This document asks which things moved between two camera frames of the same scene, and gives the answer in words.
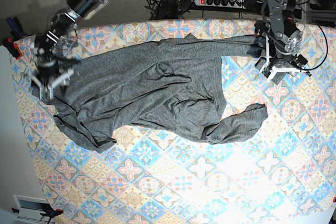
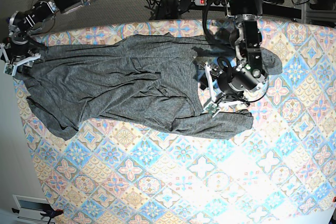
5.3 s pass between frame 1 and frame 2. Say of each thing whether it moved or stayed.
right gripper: moved
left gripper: moved
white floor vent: stayed
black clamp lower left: stayed
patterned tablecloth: stayed
